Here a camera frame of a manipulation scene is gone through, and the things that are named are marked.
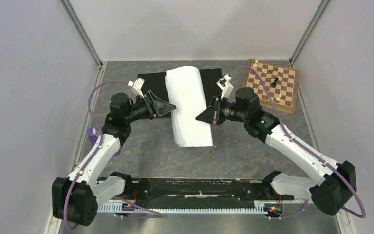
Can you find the black blue file folder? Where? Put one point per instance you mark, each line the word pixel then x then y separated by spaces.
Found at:
pixel 156 83

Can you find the wooden chessboard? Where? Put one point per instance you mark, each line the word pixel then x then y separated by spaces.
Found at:
pixel 260 82

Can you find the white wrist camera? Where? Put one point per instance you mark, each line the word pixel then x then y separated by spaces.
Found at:
pixel 225 86
pixel 136 87

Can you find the white slotted cable duct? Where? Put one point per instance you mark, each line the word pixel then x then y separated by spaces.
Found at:
pixel 118 207

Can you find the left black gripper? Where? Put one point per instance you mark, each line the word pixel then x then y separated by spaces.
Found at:
pixel 157 107

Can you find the black chess piece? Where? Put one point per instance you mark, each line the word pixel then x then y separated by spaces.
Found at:
pixel 274 83

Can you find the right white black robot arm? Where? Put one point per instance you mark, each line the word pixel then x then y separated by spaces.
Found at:
pixel 329 184

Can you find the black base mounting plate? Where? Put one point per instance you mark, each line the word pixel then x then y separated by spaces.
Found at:
pixel 199 193

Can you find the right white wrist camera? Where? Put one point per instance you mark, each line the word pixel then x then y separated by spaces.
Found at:
pixel 225 86

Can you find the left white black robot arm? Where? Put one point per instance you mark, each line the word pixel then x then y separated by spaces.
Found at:
pixel 77 197

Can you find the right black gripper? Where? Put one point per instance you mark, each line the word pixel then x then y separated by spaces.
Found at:
pixel 212 114

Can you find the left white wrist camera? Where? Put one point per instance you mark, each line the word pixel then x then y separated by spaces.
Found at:
pixel 136 87

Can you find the purple stapler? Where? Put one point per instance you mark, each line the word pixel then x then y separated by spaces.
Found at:
pixel 93 137

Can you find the white paper sheet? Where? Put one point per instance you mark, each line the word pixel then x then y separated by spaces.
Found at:
pixel 185 91

